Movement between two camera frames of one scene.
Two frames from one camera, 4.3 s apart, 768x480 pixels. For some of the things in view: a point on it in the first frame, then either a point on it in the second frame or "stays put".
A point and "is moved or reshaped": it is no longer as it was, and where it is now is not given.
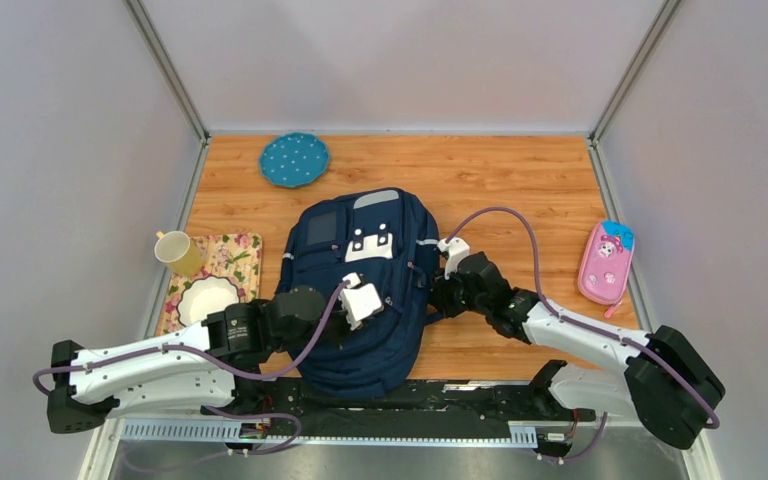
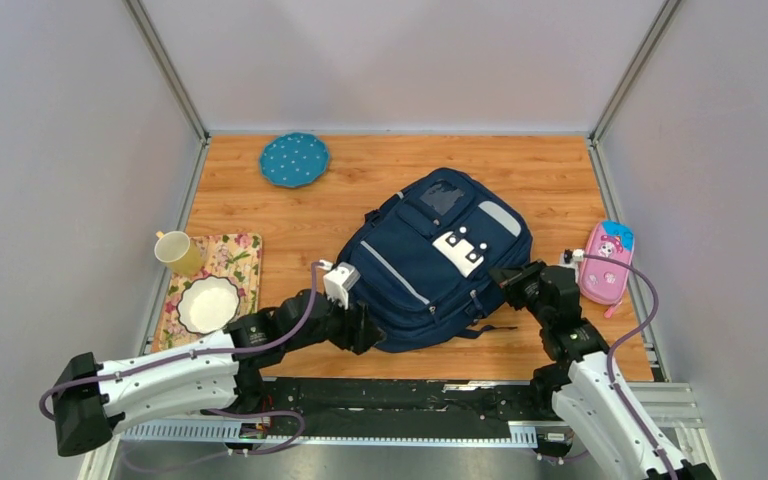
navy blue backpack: (384, 236) is moved or reshaped
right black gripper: (440, 296) to (509, 279)
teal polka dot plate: (295, 160) stays put
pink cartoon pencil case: (605, 262) stays put
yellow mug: (179, 253) stays put
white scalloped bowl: (204, 295) stays put
